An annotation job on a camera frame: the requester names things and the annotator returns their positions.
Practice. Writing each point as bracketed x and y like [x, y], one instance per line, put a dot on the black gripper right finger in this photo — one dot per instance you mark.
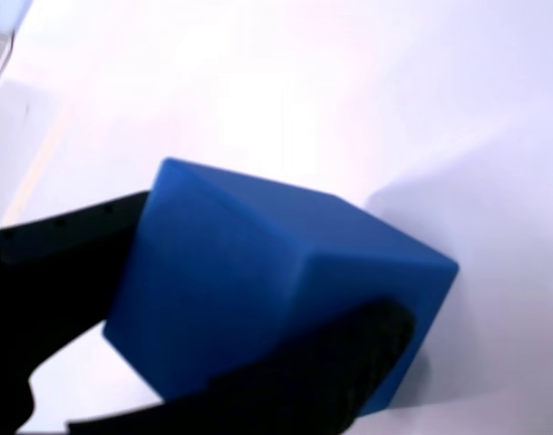
[303, 380]

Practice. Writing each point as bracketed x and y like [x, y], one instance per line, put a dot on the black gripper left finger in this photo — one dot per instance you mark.
[54, 272]

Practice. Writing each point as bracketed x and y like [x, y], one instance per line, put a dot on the blue cube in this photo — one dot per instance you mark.
[258, 254]

